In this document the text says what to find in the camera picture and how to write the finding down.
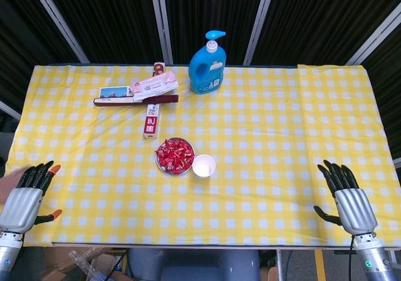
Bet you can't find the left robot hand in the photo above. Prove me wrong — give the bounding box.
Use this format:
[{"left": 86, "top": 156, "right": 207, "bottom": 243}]
[{"left": 0, "top": 160, "right": 63, "bottom": 235}]

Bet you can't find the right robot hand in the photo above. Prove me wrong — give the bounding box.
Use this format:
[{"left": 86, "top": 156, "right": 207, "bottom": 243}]
[{"left": 314, "top": 159, "right": 378, "bottom": 237}]

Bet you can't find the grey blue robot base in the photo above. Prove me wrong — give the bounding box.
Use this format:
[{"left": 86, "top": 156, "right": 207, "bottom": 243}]
[{"left": 127, "top": 248, "right": 261, "bottom": 281}]

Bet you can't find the blurred person hand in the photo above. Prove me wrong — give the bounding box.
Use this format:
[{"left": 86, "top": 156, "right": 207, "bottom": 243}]
[{"left": 0, "top": 167, "right": 28, "bottom": 205}]

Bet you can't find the brown cardboard box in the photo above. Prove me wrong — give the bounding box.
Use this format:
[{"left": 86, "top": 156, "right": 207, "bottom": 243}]
[{"left": 40, "top": 246, "right": 128, "bottom": 281}]

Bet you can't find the clear plastic packaging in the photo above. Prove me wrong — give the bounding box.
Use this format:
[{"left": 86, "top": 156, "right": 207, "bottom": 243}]
[{"left": 69, "top": 248, "right": 106, "bottom": 281}]

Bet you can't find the metal table leg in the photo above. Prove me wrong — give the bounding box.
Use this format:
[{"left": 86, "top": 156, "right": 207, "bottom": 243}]
[{"left": 277, "top": 248, "right": 288, "bottom": 281}]

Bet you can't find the yellow checked tablecloth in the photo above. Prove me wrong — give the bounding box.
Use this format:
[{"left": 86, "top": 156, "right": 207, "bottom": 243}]
[{"left": 0, "top": 63, "right": 401, "bottom": 248}]

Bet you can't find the long dark red box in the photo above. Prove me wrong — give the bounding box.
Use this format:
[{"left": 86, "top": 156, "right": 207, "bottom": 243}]
[{"left": 93, "top": 86, "right": 179, "bottom": 108}]

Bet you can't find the red white toothpaste box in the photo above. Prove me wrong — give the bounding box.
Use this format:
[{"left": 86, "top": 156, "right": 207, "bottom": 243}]
[{"left": 143, "top": 62, "right": 166, "bottom": 140}]

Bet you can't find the white paper cup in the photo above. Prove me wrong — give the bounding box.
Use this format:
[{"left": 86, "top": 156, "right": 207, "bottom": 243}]
[{"left": 192, "top": 154, "right": 216, "bottom": 178}]

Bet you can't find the round metal plate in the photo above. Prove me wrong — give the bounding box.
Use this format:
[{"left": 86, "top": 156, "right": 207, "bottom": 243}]
[{"left": 155, "top": 136, "right": 195, "bottom": 175}]

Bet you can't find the pink wet wipes pack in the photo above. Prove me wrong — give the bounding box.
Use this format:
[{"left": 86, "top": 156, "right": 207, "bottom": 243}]
[{"left": 129, "top": 70, "right": 179, "bottom": 103}]

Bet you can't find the blue detergent pump bottle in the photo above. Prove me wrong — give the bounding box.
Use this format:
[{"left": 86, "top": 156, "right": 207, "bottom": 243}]
[{"left": 188, "top": 30, "right": 227, "bottom": 95}]

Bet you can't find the black pleated curtain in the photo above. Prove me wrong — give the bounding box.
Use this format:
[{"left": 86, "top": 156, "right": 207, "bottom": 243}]
[{"left": 0, "top": 0, "right": 401, "bottom": 156}]

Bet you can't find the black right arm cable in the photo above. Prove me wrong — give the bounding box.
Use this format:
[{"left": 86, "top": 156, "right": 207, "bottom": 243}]
[{"left": 347, "top": 234, "right": 357, "bottom": 281}]

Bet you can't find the yellow strap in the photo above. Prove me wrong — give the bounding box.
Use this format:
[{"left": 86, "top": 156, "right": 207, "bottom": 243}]
[{"left": 314, "top": 248, "right": 325, "bottom": 281}]

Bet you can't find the aluminium frame post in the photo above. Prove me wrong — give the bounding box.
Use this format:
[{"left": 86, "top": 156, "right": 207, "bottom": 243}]
[
  {"left": 346, "top": 10, "right": 401, "bottom": 66},
  {"left": 148, "top": 0, "right": 174, "bottom": 65},
  {"left": 0, "top": 101, "right": 22, "bottom": 121},
  {"left": 243, "top": 0, "right": 278, "bottom": 65},
  {"left": 26, "top": 0, "right": 90, "bottom": 64}
]

